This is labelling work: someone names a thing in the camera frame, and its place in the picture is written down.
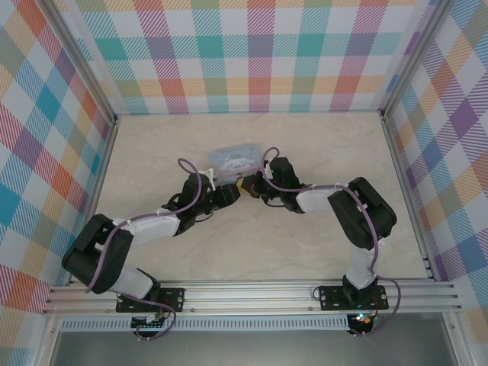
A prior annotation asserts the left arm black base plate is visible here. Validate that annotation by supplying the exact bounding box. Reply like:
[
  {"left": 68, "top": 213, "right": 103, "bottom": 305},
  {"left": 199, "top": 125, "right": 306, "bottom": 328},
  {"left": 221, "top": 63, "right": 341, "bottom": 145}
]
[{"left": 116, "top": 287, "right": 187, "bottom": 313}]

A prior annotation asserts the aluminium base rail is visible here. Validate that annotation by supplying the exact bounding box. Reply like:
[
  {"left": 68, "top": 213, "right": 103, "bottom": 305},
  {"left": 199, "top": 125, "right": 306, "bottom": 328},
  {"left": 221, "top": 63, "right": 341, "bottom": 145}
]
[{"left": 41, "top": 280, "right": 464, "bottom": 316}]

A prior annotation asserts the blue cartoon tin box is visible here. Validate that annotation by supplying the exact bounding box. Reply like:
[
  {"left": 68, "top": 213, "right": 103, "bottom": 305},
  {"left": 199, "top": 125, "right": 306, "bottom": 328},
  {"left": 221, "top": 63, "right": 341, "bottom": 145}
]
[{"left": 209, "top": 143, "right": 265, "bottom": 185}]

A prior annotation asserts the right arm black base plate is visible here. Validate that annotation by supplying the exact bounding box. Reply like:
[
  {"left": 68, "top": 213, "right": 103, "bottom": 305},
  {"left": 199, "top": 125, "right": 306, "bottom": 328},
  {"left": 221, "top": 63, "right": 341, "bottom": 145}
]
[{"left": 319, "top": 285, "right": 390, "bottom": 312}]

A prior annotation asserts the small circuit board green light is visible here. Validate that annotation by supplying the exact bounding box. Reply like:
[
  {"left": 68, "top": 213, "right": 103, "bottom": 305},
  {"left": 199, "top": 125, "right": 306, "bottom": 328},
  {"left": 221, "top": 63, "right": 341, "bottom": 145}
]
[{"left": 348, "top": 312, "right": 373, "bottom": 327}]

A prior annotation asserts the grey metal sheet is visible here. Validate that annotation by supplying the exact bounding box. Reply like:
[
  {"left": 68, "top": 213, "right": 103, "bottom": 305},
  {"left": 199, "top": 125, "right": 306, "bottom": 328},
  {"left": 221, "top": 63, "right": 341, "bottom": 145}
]
[{"left": 51, "top": 329, "right": 457, "bottom": 366}]

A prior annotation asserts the aluminium frame side rail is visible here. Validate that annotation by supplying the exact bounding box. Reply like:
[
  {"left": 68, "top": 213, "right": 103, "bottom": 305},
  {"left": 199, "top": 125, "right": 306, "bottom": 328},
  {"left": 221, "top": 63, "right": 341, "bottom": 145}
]
[
  {"left": 380, "top": 112, "right": 470, "bottom": 366},
  {"left": 36, "top": 117, "right": 121, "bottom": 366}
]

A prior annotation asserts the white slotted cable duct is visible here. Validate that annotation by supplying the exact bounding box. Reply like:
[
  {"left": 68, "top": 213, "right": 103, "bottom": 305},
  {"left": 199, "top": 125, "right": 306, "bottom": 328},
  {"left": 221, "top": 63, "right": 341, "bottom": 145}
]
[{"left": 60, "top": 314, "right": 350, "bottom": 332}]

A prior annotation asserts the small circuit board white connector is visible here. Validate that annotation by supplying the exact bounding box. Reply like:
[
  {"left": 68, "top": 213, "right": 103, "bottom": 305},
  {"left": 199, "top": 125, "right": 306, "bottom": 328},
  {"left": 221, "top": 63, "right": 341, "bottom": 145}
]
[{"left": 131, "top": 312, "right": 169, "bottom": 331}]

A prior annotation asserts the aluminium frame post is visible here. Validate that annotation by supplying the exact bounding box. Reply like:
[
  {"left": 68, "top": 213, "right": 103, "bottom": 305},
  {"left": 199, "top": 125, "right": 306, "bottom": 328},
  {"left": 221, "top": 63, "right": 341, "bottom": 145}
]
[
  {"left": 379, "top": 0, "right": 458, "bottom": 121},
  {"left": 45, "top": 0, "right": 120, "bottom": 127}
]

